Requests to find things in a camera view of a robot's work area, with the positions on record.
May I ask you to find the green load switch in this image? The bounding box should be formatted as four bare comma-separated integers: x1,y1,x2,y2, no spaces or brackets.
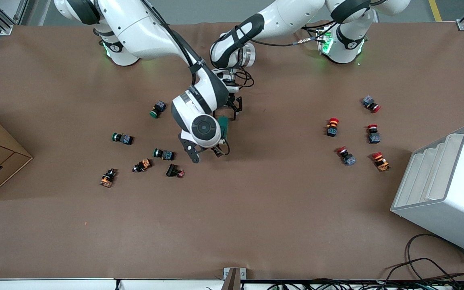
217,116,231,141

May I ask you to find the green push button blue body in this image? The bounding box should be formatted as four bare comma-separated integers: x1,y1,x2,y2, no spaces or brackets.
153,148,175,161
112,132,134,145
149,101,167,119

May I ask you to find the black push button orange body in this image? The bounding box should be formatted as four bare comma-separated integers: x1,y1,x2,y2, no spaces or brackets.
99,168,118,188
132,159,153,173

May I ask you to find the brown paper table cover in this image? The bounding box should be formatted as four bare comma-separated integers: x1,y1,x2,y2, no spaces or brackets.
0,20,464,281

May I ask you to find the metal base connector plate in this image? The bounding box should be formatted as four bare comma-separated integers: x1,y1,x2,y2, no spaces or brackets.
317,28,334,55

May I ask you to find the red mushroom button blue body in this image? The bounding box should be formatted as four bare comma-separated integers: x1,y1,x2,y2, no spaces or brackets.
362,95,381,114
336,147,356,166
367,124,381,144

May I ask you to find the white stepped plastic rack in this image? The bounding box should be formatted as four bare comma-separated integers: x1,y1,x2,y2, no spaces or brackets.
390,124,464,259

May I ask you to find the black left arm base cable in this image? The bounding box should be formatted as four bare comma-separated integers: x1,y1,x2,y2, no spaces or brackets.
251,22,335,47

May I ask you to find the metal table edge bracket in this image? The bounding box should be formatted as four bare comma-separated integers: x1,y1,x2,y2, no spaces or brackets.
223,267,247,290

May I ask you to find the white table edge rail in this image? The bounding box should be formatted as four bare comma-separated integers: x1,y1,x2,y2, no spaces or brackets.
0,278,225,290

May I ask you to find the black cable bundle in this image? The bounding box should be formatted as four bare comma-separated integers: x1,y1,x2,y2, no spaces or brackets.
267,277,464,290

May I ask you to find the black looped floor cable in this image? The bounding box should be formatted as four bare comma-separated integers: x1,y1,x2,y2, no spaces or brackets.
381,234,464,283

